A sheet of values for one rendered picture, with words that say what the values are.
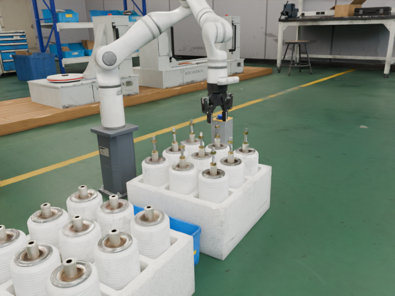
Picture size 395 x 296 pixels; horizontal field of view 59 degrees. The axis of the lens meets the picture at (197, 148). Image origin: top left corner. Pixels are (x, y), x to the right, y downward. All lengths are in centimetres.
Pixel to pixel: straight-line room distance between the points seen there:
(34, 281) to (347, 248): 92
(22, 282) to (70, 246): 12
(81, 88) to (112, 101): 168
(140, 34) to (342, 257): 106
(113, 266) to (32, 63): 480
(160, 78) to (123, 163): 230
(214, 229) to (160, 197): 21
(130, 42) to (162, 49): 233
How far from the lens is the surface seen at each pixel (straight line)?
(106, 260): 78
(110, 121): 145
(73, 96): 307
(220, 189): 108
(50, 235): 94
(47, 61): 555
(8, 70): 644
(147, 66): 384
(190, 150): 137
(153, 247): 87
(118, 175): 150
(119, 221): 92
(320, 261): 118
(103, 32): 342
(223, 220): 106
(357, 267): 120
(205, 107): 125
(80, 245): 85
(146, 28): 143
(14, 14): 735
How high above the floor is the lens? 69
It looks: 19 degrees down
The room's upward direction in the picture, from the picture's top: 2 degrees counter-clockwise
